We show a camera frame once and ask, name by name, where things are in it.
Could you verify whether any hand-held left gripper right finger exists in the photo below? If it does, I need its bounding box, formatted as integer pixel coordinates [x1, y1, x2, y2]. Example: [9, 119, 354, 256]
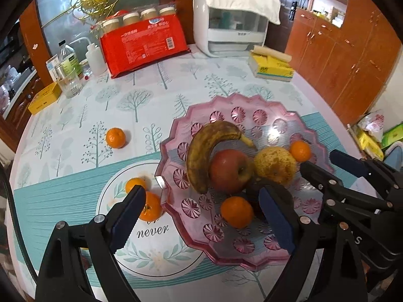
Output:
[258, 185, 369, 302]

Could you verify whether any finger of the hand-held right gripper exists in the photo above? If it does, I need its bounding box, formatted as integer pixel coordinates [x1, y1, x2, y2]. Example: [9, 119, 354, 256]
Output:
[299, 161, 394, 211]
[330, 149, 403, 191]

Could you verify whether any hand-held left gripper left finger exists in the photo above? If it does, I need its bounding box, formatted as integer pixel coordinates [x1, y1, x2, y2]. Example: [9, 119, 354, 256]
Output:
[35, 184, 147, 302]

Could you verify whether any tangerine with green stem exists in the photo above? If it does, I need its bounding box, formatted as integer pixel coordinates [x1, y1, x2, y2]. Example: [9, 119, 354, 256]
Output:
[138, 191, 163, 222]

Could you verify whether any yellow pear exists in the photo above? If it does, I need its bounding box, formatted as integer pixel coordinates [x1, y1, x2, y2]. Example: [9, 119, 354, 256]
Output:
[254, 146, 297, 185]

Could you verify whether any pink glass fruit bowl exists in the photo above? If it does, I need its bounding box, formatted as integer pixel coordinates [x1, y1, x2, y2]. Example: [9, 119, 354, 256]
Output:
[154, 95, 334, 271]

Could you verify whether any red apple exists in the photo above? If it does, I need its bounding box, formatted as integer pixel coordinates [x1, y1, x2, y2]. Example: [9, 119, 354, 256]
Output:
[209, 150, 254, 195]

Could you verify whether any overripe banana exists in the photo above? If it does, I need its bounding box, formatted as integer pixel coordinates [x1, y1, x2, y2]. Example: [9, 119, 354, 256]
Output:
[186, 121, 257, 195]

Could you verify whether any yellow package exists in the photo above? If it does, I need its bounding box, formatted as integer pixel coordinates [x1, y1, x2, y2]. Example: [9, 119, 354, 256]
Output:
[356, 129, 385, 161]

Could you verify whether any white plastic bag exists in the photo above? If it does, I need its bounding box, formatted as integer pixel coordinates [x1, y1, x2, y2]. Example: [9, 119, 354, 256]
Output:
[359, 110, 386, 133]

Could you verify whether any green package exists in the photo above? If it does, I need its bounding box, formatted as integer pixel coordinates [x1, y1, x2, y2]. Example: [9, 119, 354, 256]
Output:
[381, 124, 403, 150]

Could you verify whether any tree print tablecloth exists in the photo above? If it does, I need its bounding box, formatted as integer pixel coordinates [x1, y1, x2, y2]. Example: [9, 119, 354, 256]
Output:
[6, 47, 362, 302]

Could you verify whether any yellow tissue pack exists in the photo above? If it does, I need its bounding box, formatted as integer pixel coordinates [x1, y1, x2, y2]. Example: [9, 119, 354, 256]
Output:
[248, 46, 295, 83]

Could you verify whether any clear drinking glass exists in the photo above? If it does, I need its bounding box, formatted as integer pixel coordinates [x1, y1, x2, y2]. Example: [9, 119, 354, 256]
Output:
[55, 64, 83, 99]

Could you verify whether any yellow cardboard box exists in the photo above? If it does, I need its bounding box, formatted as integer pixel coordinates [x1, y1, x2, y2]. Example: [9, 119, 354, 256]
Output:
[28, 82, 62, 115]

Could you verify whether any small glass jar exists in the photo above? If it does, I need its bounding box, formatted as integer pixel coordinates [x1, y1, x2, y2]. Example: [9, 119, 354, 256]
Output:
[79, 59, 94, 80]

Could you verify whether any brown entrance door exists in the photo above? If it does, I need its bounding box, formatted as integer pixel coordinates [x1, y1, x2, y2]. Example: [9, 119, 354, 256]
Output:
[264, 0, 306, 54]

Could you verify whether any wooden kitchen cabinet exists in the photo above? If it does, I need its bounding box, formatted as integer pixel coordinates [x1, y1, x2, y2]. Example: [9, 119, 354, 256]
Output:
[0, 0, 45, 152]

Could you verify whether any white squeeze bottle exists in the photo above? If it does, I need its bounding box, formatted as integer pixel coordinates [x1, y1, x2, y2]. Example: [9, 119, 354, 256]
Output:
[68, 36, 108, 75]

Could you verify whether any white countertop appliance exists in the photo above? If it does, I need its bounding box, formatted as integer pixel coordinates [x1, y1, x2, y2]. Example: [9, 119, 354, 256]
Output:
[193, 0, 270, 58]

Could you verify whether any small white carton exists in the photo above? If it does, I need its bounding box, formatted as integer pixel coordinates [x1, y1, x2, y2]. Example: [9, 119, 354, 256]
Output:
[46, 55, 61, 82]

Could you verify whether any clear bottle green label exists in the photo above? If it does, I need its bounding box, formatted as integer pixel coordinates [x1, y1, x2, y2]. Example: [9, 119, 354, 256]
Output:
[57, 40, 83, 79]

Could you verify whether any wooden wall cabinet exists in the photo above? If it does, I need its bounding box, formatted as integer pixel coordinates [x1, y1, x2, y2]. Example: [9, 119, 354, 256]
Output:
[285, 0, 403, 126]

